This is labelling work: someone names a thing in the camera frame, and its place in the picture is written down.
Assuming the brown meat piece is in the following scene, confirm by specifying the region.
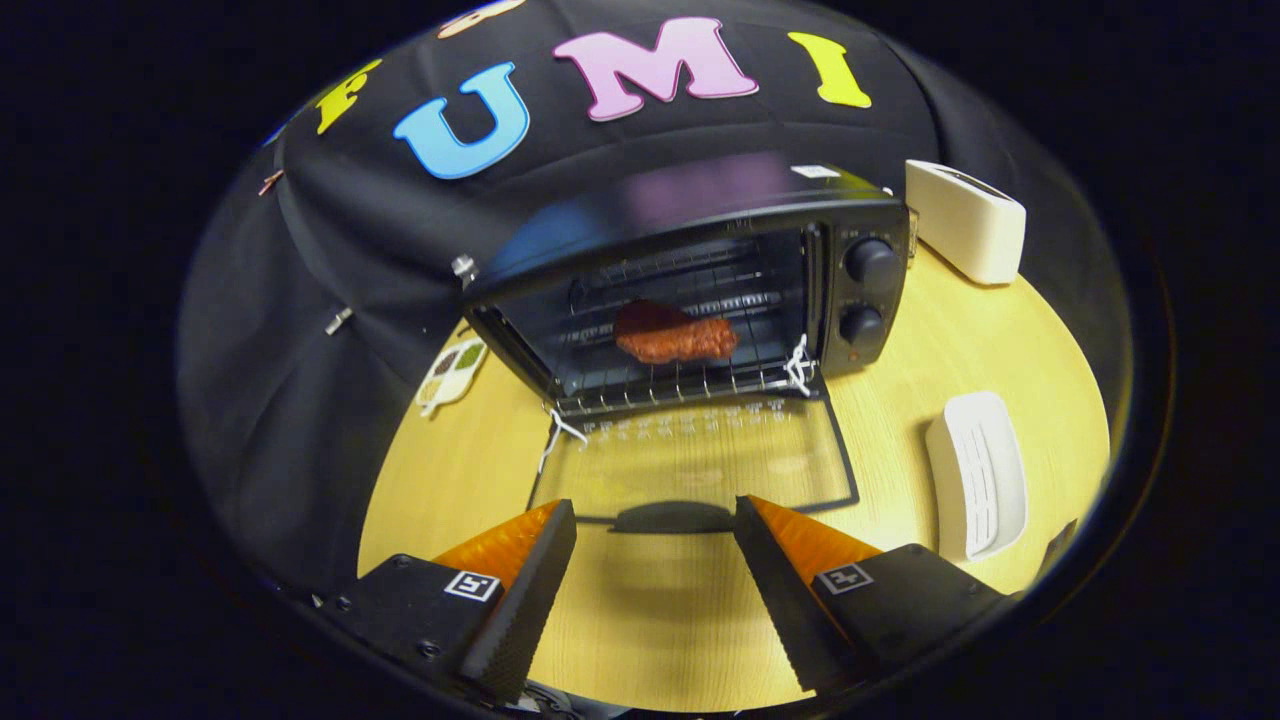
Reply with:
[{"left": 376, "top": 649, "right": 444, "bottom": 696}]
[{"left": 613, "top": 298, "right": 741, "bottom": 366}]

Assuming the white bread toaster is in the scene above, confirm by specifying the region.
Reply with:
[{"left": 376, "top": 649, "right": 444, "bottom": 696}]
[{"left": 905, "top": 159, "right": 1028, "bottom": 287}]

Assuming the black toaster oven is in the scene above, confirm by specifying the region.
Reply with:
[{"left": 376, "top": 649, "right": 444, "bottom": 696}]
[{"left": 462, "top": 150, "right": 913, "bottom": 536}]

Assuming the wire oven rack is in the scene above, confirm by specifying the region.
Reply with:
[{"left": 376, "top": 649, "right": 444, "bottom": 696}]
[{"left": 553, "top": 240, "right": 817, "bottom": 418}]

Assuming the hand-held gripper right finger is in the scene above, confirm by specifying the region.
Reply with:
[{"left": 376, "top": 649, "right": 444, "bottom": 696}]
[{"left": 735, "top": 494, "right": 1013, "bottom": 698}]

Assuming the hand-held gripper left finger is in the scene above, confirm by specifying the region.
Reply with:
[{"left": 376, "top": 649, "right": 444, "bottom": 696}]
[{"left": 318, "top": 499, "right": 579, "bottom": 706}]

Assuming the white string tie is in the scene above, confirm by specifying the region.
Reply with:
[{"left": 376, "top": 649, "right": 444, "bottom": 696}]
[
  {"left": 783, "top": 333, "right": 816, "bottom": 398},
  {"left": 537, "top": 403, "right": 590, "bottom": 475}
]

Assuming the white rectangular dish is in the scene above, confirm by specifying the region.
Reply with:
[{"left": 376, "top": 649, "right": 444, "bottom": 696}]
[{"left": 925, "top": 390, "right": 1030, "bottom": 564}]

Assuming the white compartment spice plate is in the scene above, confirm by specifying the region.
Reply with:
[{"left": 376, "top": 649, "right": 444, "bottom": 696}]
[{"left": 415, "top": 338, "right": 490, "bottom": 419}]

